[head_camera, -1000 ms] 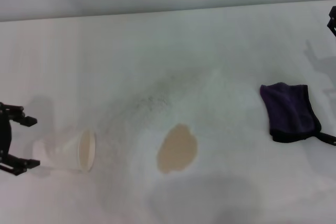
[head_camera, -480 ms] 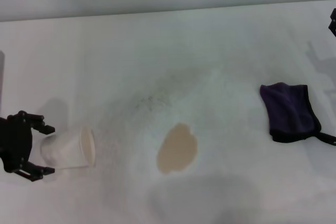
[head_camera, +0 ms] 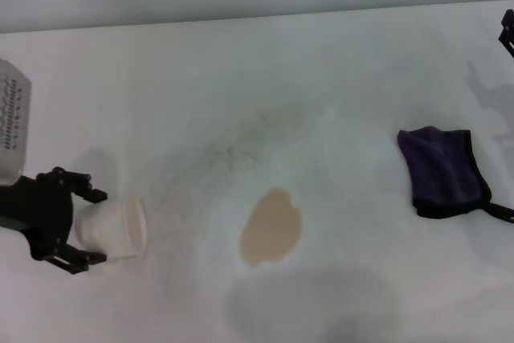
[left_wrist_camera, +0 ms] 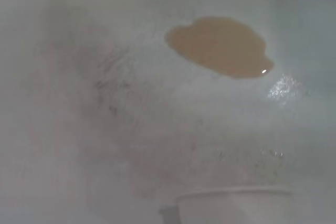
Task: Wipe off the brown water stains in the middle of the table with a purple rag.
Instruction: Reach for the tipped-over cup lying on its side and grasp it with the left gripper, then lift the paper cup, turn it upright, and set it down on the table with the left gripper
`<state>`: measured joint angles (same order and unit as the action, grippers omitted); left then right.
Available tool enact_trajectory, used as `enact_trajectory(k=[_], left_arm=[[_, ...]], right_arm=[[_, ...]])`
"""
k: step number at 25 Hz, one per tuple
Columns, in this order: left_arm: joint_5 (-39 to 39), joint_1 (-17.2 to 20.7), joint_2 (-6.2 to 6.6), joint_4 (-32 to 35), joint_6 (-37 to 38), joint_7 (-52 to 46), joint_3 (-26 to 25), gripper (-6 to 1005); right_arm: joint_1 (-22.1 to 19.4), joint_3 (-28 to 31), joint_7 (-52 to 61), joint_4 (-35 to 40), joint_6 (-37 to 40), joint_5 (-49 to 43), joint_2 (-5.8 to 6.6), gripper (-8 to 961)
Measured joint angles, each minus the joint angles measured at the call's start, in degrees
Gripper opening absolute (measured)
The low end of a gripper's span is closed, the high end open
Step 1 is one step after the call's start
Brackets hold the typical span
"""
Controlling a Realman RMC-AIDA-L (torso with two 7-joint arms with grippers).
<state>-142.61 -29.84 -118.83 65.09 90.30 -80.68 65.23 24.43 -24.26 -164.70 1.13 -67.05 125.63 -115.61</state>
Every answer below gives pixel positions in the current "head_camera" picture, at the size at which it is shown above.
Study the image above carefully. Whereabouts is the purple rag with black trim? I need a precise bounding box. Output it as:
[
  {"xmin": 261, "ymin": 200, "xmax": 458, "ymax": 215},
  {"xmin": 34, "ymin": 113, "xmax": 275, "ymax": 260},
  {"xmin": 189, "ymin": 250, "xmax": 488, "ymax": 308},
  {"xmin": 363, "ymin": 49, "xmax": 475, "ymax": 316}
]
[{"xmin": 397, "ymin": 125, "xmax": 514, "ymax": 224}]

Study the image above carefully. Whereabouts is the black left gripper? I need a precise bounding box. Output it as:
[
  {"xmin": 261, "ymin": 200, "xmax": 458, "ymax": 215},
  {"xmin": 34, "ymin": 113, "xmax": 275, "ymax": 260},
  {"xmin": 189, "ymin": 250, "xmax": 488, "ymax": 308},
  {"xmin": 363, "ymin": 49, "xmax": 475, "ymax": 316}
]
[{"xmin": 0, "ymin": 165, "xmax": 109, "ymax": 276}]

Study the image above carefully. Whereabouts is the white paper cup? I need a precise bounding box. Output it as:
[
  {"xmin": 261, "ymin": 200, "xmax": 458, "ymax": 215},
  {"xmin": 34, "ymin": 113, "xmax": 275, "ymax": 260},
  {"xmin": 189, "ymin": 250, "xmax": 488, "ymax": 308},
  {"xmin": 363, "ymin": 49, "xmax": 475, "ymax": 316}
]
[{"xmin": 75, "ymin": 193, "xmax": 149, "ymax": 263}]

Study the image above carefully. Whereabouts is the brown water stain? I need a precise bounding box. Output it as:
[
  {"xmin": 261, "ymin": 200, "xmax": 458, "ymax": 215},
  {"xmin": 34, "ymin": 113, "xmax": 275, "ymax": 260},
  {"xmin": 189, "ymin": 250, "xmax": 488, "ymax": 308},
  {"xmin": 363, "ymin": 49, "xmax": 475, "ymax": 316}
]
[{"xmin": 239, "ymin": 186, "xmax": 304, "ymax": 267}]

